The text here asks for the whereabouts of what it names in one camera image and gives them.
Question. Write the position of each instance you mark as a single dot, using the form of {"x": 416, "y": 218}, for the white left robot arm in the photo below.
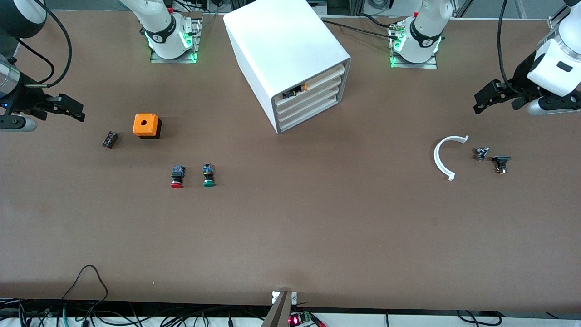
{"x": 426, "y": 27}

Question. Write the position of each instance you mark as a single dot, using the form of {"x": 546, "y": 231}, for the orange black part in cabinet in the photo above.
{"x": 295, "y": 91}

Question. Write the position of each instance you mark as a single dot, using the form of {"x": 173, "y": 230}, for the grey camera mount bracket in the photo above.
{"x": 278, "y": 313}

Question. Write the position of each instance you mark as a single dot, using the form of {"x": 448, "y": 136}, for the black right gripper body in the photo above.
{"x": 26, "y": 98}

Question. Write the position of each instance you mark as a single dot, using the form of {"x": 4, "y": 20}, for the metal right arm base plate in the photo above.
{"x": 196, "y": 41}

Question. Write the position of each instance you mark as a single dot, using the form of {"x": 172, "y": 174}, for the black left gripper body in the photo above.
{"x": 520, "y": 78}

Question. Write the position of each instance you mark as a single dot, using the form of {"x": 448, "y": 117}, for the circuit board with red light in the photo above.
{"x": 302, "y": 319}

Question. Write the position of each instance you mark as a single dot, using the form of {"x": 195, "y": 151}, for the aluminium frame post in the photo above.
{"x": 556, "y": 20}

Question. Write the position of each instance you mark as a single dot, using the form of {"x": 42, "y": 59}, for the white curved plastic arc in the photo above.
{"x": 436, "y": 156}

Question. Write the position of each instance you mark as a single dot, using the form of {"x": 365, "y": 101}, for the orange box with hole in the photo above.
{"x": 145, "y": 125}

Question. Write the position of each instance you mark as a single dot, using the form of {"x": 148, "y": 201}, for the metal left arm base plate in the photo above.
{"x": 431, "y": 65}

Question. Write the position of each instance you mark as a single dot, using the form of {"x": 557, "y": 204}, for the green push button switch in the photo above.
{"x": 209, "y": 175}

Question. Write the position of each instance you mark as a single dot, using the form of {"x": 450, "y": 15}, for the black switch contact block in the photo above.
{"x": 501, "y": 160}

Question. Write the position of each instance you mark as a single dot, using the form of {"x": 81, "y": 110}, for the red push button switch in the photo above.
{"x": 177, "y": 175}

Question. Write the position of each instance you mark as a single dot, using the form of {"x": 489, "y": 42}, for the small grey black switch part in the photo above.
{"x": 481, "y": 153}

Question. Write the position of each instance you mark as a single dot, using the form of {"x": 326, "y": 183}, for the small black terminal block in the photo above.
{"x": 110, "y": 139}

